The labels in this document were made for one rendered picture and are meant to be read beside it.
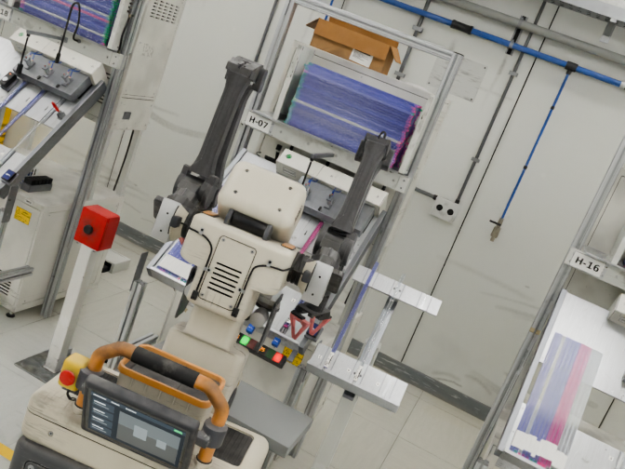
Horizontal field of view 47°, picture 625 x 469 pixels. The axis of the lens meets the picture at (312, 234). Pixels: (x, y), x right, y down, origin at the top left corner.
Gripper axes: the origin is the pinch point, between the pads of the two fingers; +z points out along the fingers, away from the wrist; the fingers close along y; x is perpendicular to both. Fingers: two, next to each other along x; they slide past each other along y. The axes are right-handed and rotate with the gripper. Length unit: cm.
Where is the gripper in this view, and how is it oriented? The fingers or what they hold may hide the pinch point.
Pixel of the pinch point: (303, 334)
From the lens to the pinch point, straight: 217.2
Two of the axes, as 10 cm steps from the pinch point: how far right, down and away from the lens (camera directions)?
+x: 7.7, 4.4, -4.7
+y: -5.3, 0.1, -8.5
